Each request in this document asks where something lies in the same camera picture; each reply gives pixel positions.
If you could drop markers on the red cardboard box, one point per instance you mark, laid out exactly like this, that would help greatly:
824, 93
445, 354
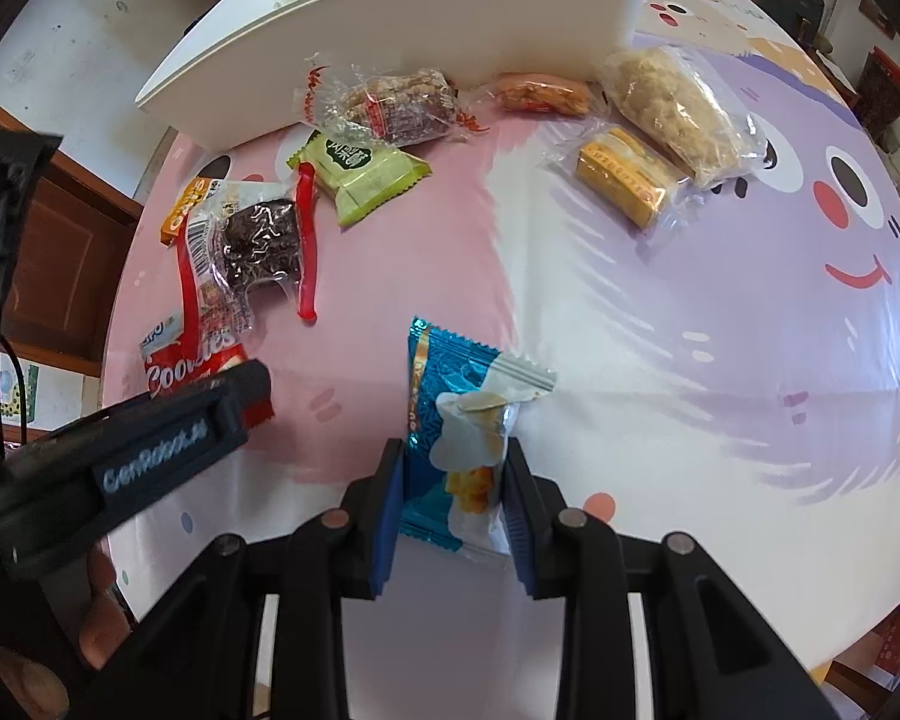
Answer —
885, 645

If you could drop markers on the chocolate brownie packet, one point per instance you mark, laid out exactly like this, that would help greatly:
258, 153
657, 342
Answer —
262, 236

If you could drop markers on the green packet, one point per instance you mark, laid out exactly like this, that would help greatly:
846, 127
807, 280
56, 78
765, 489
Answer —
360, 176

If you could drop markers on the orange sausage snack packet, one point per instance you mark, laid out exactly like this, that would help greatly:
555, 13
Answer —
540, 95

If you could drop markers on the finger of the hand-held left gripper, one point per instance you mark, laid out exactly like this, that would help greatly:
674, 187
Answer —
244, 401
0, 195

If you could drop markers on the blue foil packet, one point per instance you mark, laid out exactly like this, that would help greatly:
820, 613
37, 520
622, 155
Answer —
439, 382

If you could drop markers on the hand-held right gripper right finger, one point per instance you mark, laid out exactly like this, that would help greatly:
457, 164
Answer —
521, 547

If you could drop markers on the yellow cake packet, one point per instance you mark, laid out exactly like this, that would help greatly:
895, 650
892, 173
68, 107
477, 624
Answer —
626, 176

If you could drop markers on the white plastic bin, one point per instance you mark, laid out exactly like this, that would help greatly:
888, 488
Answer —
420, 37

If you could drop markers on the orange cereal bar packet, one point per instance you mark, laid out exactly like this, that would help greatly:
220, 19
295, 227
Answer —
184, 210

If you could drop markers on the red-lidded basket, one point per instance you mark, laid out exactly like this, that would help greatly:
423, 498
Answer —
885, 90

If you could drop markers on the person's left hand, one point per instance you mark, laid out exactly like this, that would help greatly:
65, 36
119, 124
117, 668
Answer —
101, 615

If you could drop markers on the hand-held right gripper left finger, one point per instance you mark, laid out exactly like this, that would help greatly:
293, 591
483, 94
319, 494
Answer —
386, 540

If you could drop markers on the wall sticker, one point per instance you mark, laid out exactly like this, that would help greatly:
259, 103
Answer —
16, 390

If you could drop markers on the red biscuit packet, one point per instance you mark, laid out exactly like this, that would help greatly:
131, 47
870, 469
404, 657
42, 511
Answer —
187, 371

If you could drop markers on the wooden door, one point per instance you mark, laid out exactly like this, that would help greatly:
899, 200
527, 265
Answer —
52, 262

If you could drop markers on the mixed nut bar packet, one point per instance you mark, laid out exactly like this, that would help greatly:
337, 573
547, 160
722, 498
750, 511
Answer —
397, 101

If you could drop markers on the long puffed rice packet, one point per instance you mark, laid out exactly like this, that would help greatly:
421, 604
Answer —
675, 109

